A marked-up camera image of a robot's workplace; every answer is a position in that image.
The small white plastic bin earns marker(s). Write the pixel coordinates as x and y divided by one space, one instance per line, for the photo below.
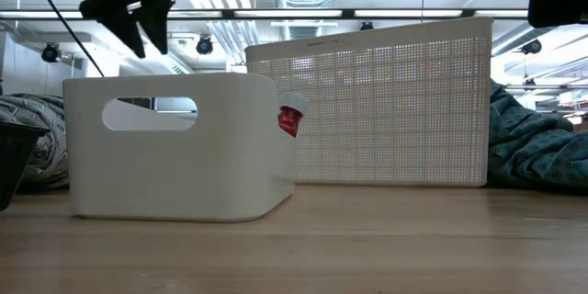
184 170

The red pill bottle white cap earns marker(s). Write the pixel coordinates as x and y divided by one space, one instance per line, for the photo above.
289 121

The small black plastic crate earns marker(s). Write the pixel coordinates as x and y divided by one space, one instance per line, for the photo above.
14 165

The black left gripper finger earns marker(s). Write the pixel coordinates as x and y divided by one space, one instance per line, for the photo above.
119 18
158 14

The teal patterned cloth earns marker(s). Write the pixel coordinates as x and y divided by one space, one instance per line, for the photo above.
537 151

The grey diamond patterned cloth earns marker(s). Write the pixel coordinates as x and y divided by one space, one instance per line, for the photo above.
46 147

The black ceiling spotlight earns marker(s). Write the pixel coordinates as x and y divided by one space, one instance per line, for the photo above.
366 26
533 47
50 53
204 46

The large white perforated basket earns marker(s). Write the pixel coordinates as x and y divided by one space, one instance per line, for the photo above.
390 115

